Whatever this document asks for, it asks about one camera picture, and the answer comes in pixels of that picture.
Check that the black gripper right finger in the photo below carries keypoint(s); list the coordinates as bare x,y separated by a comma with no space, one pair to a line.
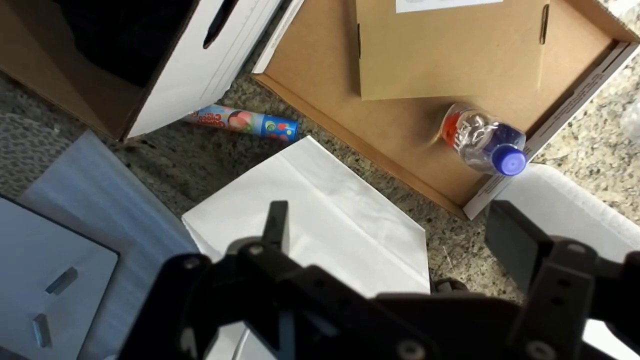
517,237

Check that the light blue flat pad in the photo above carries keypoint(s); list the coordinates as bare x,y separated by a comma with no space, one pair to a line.
100,201

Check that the wooden tray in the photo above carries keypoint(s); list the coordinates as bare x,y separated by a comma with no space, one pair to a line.
321,100

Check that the clear plastic wrap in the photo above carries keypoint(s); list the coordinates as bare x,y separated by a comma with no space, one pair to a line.
631,121

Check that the colourful blue red tube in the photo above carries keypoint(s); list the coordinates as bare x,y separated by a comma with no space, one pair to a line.
242,122

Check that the flat brown cardboard box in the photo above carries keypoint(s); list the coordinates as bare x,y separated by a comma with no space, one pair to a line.
453,52

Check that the white cardboard storage box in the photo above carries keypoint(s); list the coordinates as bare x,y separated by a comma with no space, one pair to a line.
173,72

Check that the white panel with slots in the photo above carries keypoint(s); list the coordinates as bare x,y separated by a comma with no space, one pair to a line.
41,252

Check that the white paper bag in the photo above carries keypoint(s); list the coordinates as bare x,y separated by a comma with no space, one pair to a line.
321,213

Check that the clear water bottle blue cap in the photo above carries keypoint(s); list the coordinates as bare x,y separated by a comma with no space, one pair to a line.
476,136

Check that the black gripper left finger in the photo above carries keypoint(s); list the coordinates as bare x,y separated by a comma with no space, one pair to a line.
277,226

